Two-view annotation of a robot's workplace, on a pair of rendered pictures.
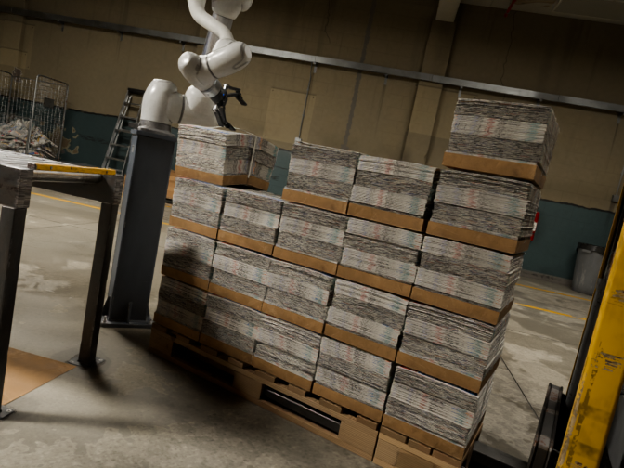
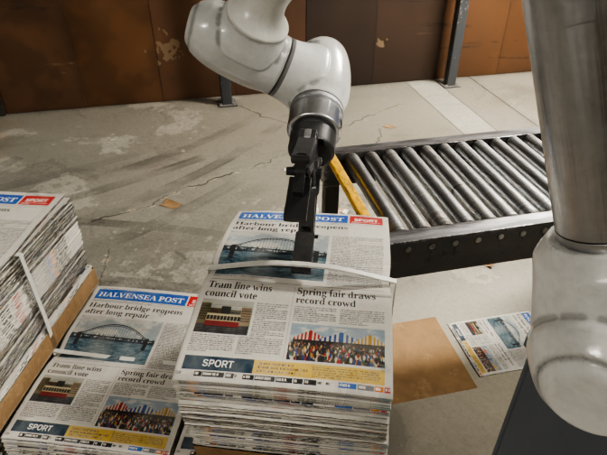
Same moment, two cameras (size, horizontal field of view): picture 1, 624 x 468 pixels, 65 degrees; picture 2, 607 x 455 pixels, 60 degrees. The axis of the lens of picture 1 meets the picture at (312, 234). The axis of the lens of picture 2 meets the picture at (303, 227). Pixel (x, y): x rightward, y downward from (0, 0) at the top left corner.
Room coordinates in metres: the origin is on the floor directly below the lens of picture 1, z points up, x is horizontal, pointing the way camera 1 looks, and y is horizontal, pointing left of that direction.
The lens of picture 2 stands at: (2.89, 0.24, 1.60)
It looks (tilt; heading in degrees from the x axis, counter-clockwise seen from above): 35 degrees down; 158
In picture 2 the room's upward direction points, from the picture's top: straight up
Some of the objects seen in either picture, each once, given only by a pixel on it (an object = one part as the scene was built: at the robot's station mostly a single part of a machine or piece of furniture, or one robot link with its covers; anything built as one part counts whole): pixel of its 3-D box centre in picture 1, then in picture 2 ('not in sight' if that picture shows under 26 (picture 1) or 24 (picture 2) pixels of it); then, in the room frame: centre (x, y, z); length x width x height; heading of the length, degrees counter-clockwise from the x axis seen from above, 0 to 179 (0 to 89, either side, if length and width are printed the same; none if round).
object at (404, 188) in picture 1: (407, 195); not in sight; (1.87, -0.33, 0.95); 0.38 x 0.29 x 0.23; 150
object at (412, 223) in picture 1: (402, 217); not in sight; (1.87, -0.33, 0.86); 0.38 x 0.29 x 0.04; 150
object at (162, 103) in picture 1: (162, 101); not in sight; (2.54, 0.89, 1.17); 0.18 x 0.16 x 0.22; 119
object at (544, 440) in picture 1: (539, 450); not in sight; (1.56, -0.89, 0.20); 0.62 x 0.05 x 0.30; 151
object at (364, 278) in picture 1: (287, 300); not in sight; (2.08, 0.05, 0.40); 1.16 x 0.38 x 0.51; 61
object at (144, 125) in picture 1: (150, 127); not in sight; (2.53, 0.91, 1.03); 0.22 x 0.18 x 0.06; 119
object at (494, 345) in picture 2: not in sight; (505, 341); (1.83, 1.53, 0.00); 0.37 x 0.28 x 0.01; 81
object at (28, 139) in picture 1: (18, 122); not in sight; (8.70, 5.50, 0.85); 1.21 x 0.83 x 1.71; 81
